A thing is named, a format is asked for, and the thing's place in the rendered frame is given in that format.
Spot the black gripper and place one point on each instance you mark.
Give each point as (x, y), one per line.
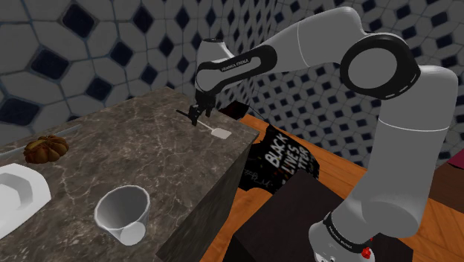
(205, 99)

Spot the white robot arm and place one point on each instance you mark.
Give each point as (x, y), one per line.
(406, 152)

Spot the black cloth with white lettering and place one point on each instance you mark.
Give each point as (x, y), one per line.
(279, 163)

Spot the grey cup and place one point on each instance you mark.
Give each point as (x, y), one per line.
(125, 217)

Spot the dark robot stand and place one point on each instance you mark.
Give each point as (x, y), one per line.
(290, 217)

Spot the brown pumpkin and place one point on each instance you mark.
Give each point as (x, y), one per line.
(45, 148)

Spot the white angular dish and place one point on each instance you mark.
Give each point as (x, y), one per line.
(21, 196)

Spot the dark red brown furniture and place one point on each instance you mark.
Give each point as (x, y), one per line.
(449, 185)

